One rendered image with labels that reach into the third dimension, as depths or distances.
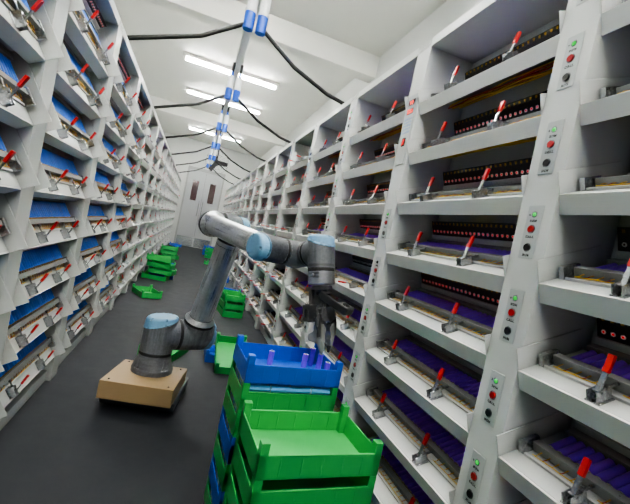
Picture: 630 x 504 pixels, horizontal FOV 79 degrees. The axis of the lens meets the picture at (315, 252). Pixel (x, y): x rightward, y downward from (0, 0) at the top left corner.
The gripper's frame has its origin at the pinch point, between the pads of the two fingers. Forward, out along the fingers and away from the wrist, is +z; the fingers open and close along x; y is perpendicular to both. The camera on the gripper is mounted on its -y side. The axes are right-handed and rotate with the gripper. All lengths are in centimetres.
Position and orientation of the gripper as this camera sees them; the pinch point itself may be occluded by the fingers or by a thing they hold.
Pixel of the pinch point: (326, 348)
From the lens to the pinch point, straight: 125.9
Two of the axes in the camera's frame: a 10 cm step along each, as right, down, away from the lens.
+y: -7.9, 0.8, 6.0
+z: 0.0, 9.9, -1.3
